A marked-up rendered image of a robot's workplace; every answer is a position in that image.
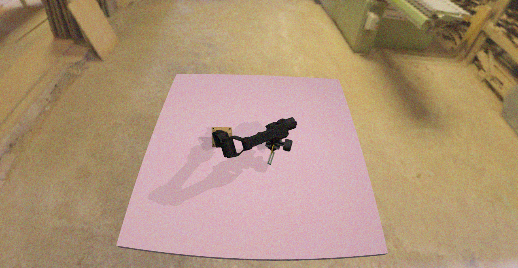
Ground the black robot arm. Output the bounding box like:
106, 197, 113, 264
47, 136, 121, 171
212, 117, 297, 158

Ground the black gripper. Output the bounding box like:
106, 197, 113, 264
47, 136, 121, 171
265, 138, 292, 152

